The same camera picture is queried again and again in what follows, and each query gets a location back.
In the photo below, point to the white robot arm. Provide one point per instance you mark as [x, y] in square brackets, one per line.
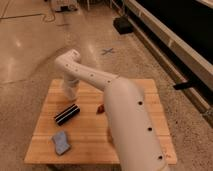
[134, 136]

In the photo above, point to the red brown sausage toy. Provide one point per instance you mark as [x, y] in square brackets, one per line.
[100, 109]

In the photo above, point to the black white striped box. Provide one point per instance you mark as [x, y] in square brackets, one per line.
[67, 114]

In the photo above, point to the wooden table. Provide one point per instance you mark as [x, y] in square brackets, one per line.
[87, 131]

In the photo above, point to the black box on floor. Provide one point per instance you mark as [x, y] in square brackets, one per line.
[122, 25]

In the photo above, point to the blue sponge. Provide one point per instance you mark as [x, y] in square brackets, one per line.
[61, 142]

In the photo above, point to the white device on floor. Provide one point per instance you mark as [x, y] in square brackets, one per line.
[60, 5]

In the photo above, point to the white long wall rail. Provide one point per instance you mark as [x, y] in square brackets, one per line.
[180, 35]

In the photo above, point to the black handle at right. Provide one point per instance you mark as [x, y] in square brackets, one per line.
[185, 85]

